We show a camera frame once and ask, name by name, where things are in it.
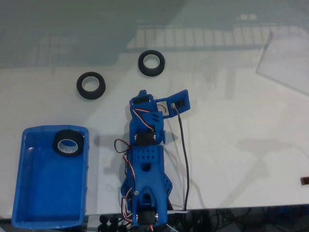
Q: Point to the black tape roll white core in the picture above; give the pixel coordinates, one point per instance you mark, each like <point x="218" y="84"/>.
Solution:
<point x="142" y="68"/>
<point x="80" y="90"/>

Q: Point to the black tape roll printed core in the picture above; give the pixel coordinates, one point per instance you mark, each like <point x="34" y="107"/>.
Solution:
<point x="68" y="134"/>

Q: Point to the blue plastic bin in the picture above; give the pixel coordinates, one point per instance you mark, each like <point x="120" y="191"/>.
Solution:
<point x="48" y="193"/>

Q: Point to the black clamp knob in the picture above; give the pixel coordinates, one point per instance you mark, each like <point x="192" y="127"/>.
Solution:
<point x="103" y="218"/>
<point x="113" y="221"/>

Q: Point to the clear acrylic sheet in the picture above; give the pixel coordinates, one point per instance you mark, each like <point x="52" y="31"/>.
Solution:
<point x="285" y="62"/>

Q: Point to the small brown object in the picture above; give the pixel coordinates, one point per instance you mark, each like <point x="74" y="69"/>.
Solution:
<point x="304" y="181"/>

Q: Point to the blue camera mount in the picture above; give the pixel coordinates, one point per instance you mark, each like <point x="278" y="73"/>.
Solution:
<point x="179" y="95"/>

